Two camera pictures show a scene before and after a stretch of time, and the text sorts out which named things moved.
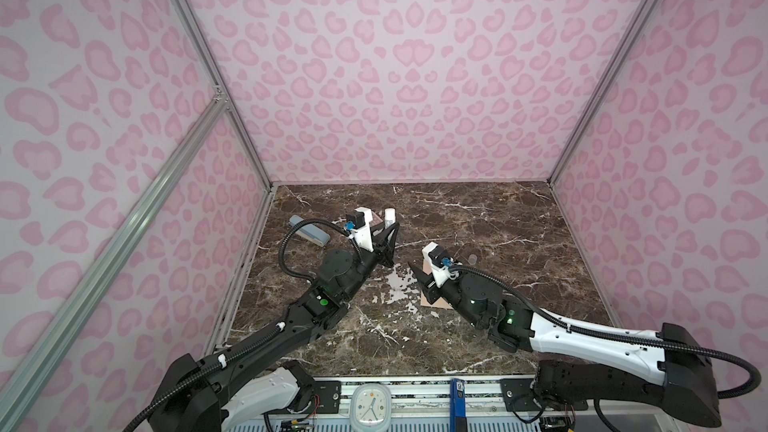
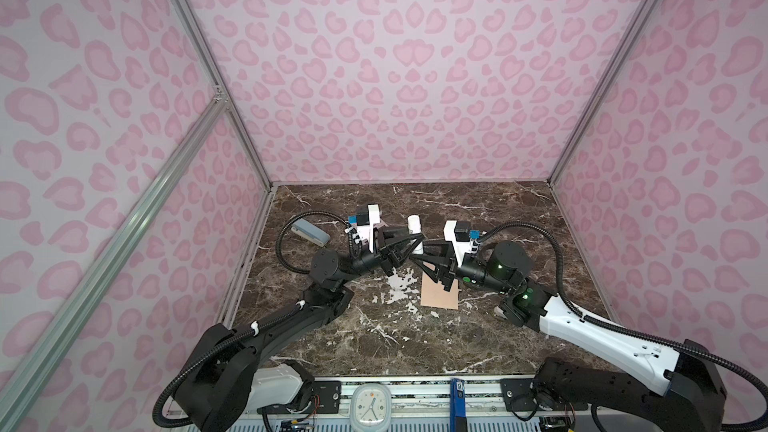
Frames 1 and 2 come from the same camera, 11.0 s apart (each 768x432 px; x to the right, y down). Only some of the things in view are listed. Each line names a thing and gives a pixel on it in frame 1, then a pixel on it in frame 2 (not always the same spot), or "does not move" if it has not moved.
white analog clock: [370, 408] does not move
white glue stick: [390, 217] -> [414, 227]
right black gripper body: [434, 292] -> [452, 269]
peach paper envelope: [423, 300] does not move
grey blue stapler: [310, 232] does not move
